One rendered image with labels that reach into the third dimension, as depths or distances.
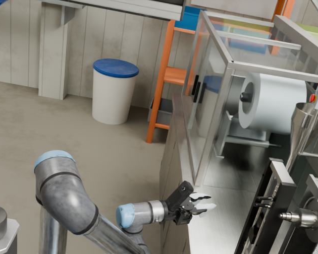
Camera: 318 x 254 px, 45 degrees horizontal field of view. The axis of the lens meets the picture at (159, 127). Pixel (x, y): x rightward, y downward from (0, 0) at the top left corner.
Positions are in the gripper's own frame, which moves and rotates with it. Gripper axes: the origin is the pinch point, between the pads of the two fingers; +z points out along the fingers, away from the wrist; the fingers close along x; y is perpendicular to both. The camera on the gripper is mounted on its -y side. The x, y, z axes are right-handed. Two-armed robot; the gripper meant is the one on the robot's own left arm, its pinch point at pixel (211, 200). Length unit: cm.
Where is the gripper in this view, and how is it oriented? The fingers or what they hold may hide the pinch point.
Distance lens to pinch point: 144.8
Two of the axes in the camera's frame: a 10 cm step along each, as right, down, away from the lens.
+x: 3.5, 6.0, -7.1
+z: 9.1, -0.4, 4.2
